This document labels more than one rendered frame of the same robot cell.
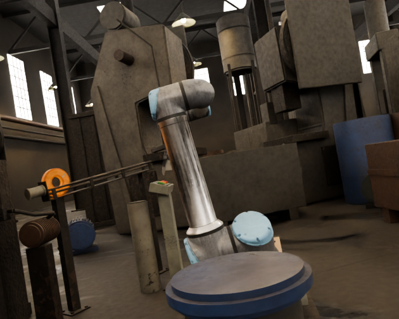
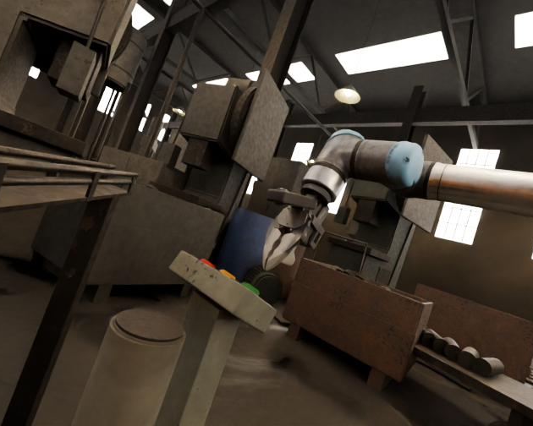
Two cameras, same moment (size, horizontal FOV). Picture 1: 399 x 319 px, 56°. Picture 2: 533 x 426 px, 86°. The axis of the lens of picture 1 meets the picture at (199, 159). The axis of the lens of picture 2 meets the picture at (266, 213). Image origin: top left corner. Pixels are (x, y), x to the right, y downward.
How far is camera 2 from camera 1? 193 cm
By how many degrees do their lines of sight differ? 49
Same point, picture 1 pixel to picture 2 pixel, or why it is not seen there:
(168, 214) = (214, 372)
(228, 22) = not seen: hidden behind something
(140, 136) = not seen: outside the picture
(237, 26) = (134, 43)
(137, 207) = (168, 358)
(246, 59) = (123, 78)
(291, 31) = (253, 104)
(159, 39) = not seen: outside the picture
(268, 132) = (161, 174)
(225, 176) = (144, 222)
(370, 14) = not seen: hidden behind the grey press
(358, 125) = (265, 222)
